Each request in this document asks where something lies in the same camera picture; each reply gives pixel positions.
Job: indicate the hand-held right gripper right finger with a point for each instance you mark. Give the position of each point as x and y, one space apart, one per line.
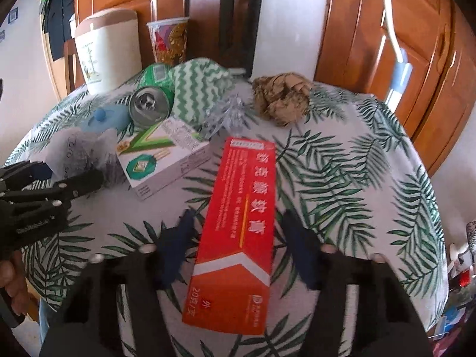
301 245

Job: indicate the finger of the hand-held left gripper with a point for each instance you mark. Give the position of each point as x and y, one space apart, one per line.
41 171
83 183

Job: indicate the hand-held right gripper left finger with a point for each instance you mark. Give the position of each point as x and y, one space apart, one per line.
178 245

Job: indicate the clear plastic wrapper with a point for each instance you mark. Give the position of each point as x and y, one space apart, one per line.
72 148

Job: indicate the long red cardboard box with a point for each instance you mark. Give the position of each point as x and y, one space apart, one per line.
234 230

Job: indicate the cream lidded bin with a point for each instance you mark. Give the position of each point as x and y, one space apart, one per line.
104 52

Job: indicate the green zigzag cloth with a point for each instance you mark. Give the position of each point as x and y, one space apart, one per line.
193 89

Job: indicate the person's left hand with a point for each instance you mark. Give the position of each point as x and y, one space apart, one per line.
15 282

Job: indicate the blue plastic lid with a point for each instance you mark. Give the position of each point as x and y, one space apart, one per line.
108 118

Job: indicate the leaf-print tablecloth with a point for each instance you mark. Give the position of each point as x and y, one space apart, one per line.
353 193

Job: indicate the white and green cardboard box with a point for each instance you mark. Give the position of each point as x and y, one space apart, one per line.
156 163

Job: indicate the person's jeans leg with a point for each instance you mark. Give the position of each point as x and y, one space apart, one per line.
43 319

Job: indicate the green drink can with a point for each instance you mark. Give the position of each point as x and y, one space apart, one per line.
148 105

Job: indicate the dark hanging clothing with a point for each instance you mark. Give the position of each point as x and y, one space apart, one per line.
59 26

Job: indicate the crumpled brown paper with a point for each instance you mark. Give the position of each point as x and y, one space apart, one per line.
279 98

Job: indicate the colourful clutter pile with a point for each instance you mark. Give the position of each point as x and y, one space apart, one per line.
459 279

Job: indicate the printed paper cup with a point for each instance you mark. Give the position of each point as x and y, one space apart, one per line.
169 42

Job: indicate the wooden cabinet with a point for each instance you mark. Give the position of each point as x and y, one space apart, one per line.
372 26

